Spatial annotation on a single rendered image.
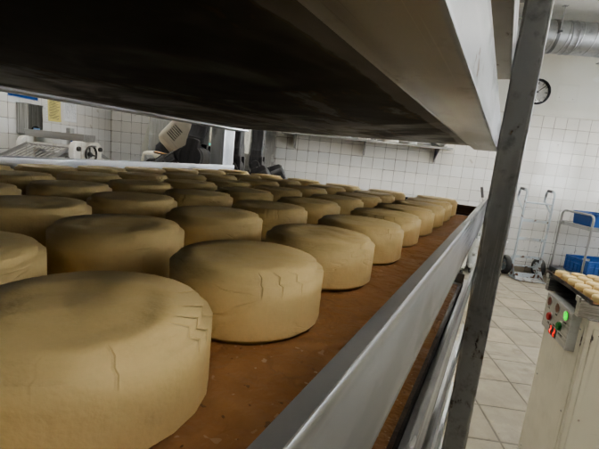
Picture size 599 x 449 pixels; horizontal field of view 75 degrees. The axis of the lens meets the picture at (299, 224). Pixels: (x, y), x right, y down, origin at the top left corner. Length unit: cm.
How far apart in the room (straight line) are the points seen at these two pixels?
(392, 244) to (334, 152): 528
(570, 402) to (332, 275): 161
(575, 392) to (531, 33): 137
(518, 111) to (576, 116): 577
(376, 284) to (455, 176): 556
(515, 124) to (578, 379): 128
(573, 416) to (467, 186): 433
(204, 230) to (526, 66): 46
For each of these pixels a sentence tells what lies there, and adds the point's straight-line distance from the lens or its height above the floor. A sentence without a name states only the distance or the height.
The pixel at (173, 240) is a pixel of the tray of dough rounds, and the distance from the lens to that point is 16.
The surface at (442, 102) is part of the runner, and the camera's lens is 20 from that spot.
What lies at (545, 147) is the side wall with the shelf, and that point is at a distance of 614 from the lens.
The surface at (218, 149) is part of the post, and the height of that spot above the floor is 127.
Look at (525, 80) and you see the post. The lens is 56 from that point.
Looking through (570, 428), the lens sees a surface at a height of 44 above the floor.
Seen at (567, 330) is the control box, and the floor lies 77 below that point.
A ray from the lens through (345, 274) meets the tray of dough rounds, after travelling 16.
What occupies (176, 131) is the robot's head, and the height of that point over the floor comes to 132.
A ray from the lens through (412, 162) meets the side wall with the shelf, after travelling 559.
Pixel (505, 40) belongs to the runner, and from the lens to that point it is 43.
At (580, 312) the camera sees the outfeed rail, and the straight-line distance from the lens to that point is 163.
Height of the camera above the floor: 128
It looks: 10 degrees down
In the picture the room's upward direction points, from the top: 6 degrees clockwise
